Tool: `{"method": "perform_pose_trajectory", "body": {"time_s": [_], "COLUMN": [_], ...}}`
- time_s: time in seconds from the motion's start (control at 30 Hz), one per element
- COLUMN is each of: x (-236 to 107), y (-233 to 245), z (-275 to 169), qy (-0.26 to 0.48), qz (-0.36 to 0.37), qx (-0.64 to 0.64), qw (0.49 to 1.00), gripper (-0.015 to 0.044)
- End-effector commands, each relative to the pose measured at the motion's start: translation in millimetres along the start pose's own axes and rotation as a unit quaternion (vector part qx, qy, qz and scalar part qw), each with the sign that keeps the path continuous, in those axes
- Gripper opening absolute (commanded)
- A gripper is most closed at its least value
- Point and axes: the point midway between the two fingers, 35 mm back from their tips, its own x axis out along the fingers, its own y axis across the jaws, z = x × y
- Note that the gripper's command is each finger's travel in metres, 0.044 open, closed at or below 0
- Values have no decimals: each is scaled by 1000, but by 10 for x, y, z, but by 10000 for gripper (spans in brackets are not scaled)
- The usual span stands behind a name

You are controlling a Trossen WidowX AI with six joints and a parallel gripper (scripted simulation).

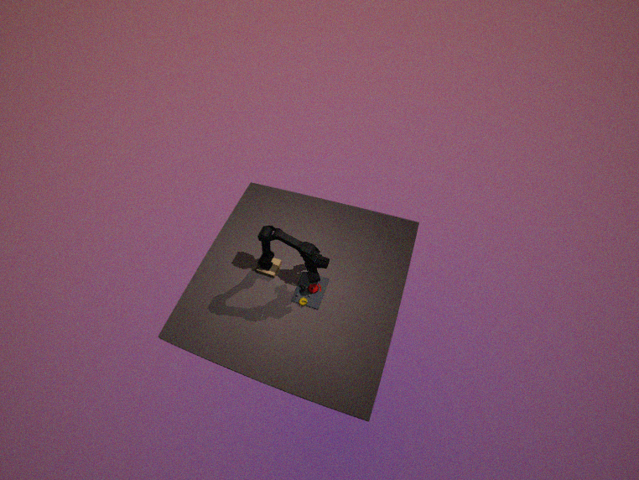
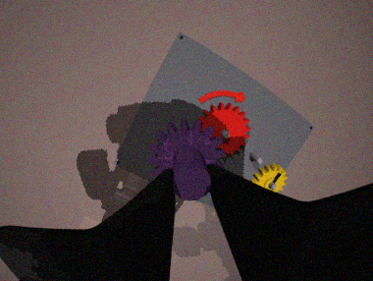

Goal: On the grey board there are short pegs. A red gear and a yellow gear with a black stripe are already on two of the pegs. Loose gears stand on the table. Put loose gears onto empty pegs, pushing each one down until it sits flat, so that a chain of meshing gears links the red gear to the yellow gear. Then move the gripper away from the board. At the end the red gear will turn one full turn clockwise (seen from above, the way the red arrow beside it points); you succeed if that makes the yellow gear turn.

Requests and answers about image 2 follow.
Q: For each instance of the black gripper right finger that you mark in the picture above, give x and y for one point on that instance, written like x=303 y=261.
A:
x=273 y=236

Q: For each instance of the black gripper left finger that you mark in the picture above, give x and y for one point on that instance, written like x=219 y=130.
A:
x=133 y=244

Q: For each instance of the red gear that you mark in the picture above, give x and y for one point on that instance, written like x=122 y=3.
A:
x=226 y=119

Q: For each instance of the grey flat board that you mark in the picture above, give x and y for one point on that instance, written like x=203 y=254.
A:
x=189 y=70

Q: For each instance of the dark purple gear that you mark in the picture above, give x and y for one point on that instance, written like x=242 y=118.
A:
x=187 y=151

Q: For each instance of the yellow gear with black stripe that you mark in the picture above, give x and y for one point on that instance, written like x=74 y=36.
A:
x=271 y=174

